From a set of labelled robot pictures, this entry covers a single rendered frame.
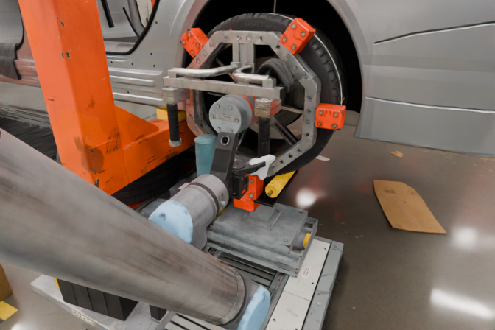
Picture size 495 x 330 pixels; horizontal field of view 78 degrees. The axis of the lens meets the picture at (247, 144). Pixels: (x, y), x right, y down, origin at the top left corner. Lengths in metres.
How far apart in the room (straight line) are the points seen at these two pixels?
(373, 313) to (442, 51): 1.07
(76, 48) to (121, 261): 0.90
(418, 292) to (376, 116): 0.90
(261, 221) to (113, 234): 1.27
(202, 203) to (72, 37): 0.74
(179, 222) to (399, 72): 0.87
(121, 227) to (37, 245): 0.07
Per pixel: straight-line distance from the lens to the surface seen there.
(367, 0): 1.15
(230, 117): 1.03
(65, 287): 1.01
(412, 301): 1.69
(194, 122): 1.30
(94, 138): 1.21
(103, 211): 0.31
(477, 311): 1.79
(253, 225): 1.54
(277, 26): 1.16
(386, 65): 1.15
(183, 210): 0.58
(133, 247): 0.34
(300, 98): 1.34
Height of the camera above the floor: 1.17
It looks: 23 degrees down
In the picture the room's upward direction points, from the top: straight up
